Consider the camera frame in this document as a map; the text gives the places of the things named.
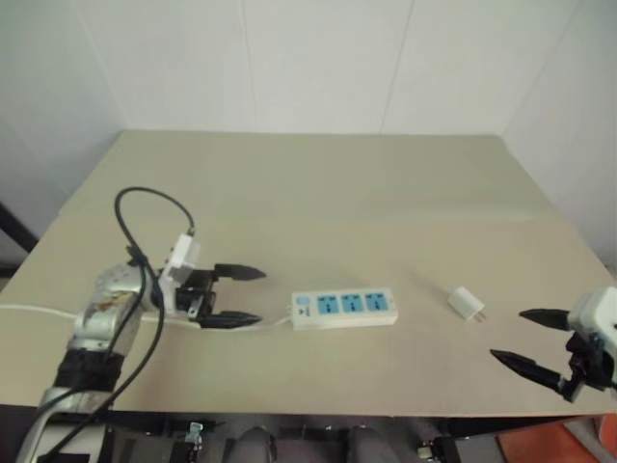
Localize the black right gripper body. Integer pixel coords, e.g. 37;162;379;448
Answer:
557;329;610;403

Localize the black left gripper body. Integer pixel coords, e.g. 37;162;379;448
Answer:
174;268;224;323

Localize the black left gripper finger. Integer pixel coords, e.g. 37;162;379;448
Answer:
198;310;264;332
214;262;268;284

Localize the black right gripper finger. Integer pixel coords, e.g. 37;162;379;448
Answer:
518;308;573;333
489;348;565;394

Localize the white plug adapter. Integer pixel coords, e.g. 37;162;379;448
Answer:
446;286;489;326

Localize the white power strip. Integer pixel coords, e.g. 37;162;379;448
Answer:
290;286;400;333

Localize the orange object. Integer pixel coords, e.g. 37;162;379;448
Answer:
496;418;617;463

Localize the dark grey rounded shape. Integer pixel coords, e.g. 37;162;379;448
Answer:
234;425;278;463

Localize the black slanted bar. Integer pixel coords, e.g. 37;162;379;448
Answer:
0;201;40;280

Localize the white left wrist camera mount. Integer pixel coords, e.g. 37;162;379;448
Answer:
157;232;201;315

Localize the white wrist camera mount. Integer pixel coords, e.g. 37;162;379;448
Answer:
157;232;201;315
567;286;617;361

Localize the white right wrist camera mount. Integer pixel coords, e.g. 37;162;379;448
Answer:
567;286;617;361

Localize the black table frame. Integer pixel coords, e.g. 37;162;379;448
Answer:
0;403;502;463

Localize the white power cord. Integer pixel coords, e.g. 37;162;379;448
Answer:
0;303;296;332

